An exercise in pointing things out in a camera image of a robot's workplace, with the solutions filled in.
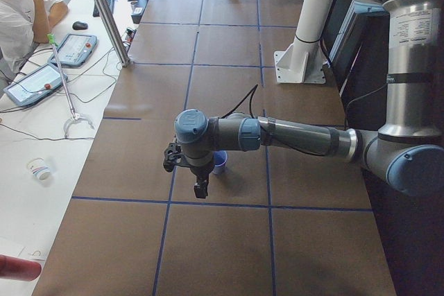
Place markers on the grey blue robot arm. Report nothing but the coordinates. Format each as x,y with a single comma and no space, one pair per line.
403,152

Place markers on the teach pendant tablet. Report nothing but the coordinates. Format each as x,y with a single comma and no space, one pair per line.
74,49
35,86

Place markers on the lower teach pendant tablet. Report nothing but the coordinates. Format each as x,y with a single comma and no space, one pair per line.
35,86

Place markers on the seated person in white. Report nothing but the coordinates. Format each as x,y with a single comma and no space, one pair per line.
25,24

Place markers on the black computer mouse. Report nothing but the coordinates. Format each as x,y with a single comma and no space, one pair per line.
79,26

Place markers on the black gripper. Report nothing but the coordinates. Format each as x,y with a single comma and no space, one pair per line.
201,171

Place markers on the white paper cup lying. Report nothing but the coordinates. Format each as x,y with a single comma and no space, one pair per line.
39,168

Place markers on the red blurred object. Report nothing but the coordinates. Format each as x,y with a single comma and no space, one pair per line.
19,269

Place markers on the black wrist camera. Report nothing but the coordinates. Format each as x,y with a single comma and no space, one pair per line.
174,156

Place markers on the upper teach pendant tablet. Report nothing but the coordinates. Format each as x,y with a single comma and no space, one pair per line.
74,49

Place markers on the blue ribbed paper cup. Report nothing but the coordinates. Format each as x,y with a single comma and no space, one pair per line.
220,160

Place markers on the silver reacher grabber tool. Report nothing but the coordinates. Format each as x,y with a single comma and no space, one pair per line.
76,117

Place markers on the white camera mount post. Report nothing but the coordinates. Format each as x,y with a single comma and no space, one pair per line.
302,61

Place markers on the aluminium frame post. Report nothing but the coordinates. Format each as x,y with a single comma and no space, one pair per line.
112,31

